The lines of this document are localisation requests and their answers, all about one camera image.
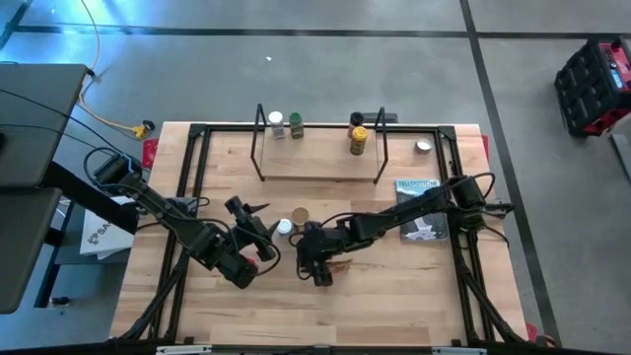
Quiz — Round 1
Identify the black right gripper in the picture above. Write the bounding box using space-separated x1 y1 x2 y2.
294 220 349 288

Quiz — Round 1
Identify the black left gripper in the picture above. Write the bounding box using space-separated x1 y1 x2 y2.
224 195 282 263

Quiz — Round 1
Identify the tan lid spice jar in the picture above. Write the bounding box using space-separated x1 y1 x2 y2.
290 206 311 233

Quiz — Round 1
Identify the white lid spice jar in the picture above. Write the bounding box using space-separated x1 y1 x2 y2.
267 109 287 141

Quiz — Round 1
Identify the green lid spice jar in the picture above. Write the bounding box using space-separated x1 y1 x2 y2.
287 110 306 140

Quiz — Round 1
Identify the yellow lid spice jar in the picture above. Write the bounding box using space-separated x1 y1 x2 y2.
349 125 370 157

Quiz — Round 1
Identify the dark lid red spice jar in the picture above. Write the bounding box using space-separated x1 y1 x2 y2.
347 110 366 139

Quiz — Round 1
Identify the Yellowstone waterfall book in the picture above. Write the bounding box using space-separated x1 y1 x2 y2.
393 177 451 243

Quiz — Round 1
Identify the white printed box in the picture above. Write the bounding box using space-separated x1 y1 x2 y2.
78 195 139 261

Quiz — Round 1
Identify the black diagonal beam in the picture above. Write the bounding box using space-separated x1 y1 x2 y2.
42 161 140 236

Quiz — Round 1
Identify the grey desk top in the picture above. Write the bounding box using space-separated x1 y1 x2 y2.
0 63 90 188
0 186 63 316

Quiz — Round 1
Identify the grey panel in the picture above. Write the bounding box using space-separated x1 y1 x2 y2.
608 131 631 186

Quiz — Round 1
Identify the black red tool box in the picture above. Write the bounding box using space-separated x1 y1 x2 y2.
552 36 631 138

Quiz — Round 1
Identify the wooden shelf black metal frame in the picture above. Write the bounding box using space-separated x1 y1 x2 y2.
248 102 390 184

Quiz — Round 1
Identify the black metal table frame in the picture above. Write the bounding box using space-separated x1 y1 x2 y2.
165 121 494 346

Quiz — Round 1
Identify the yellow black cable plug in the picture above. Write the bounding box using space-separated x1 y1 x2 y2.
131 119 156 140

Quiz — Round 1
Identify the white bracket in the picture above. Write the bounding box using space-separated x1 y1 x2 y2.
431 346 488 355
155 344 213 355

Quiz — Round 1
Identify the yellow cable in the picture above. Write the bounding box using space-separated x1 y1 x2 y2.
77 0 149 139

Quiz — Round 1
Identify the thin black cable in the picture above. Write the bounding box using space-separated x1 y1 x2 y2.
0 122 152 174
0 88 152 172

